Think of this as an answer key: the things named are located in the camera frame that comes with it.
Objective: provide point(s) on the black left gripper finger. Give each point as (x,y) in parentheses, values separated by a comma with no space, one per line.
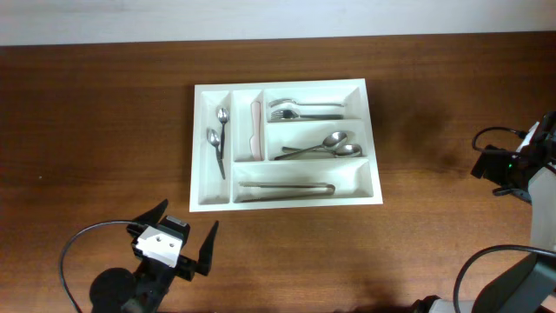
(204,262)
(149,218)

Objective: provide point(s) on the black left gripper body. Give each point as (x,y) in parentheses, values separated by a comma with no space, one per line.
(184,266)

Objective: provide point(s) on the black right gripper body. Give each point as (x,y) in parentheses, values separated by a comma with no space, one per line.
(500,170)

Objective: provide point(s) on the small steel teaspoon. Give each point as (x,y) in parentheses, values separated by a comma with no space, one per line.
(223,118)
(214,139)

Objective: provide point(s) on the white plastic knife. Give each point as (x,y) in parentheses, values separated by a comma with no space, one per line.
(254,141)

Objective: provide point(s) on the steel fork dark handle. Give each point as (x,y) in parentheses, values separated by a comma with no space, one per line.
(291,115)

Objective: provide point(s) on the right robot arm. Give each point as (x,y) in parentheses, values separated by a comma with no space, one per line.
(527,284)

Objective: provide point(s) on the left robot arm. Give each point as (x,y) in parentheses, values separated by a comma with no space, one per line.
(120,290)

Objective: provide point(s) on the white plastic cutlery tray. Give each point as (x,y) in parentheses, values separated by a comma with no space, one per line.
(356,179)

